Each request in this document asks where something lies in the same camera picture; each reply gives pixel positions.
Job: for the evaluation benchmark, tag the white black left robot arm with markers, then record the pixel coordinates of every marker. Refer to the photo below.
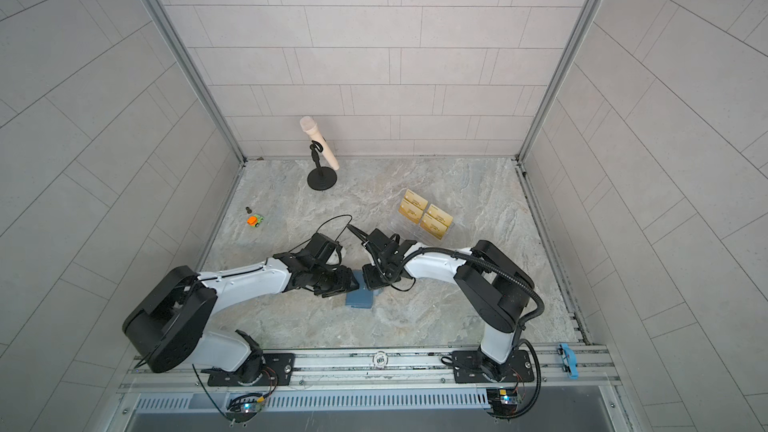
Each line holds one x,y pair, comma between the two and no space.
170,325

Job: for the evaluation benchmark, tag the aluminium mounting rail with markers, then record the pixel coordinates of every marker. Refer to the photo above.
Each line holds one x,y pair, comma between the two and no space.
370,369

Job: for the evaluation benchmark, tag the right green circuit board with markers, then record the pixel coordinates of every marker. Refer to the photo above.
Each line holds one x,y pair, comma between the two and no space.
504,403

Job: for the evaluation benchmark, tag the green circuit board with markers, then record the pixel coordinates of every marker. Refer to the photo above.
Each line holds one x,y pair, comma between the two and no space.
243,408
504,403

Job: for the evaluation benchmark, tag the clear acrylic card tray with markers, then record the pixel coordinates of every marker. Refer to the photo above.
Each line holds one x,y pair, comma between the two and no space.
429,217

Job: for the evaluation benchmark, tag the left green circuit board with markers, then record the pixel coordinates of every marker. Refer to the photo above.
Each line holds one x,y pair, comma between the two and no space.
243,408

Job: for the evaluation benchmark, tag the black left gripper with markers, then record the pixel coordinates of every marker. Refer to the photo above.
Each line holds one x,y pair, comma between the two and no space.
344,284

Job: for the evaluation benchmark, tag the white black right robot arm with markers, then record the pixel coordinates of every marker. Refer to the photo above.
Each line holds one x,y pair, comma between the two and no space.
500,292

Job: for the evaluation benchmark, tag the blue clip on rail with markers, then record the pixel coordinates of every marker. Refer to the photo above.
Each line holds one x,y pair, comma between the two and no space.
569,361

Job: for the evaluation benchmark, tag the green orange toy truck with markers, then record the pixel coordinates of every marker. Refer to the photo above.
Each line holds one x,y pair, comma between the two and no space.
254,220

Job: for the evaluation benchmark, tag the black microphone stand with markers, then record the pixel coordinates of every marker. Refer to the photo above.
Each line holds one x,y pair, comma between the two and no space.
321,178

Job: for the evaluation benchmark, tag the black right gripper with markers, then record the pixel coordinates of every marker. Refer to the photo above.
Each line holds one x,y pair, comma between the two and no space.
372,283

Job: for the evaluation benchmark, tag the cream microphone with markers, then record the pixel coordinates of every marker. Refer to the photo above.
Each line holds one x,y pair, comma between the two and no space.
311,128

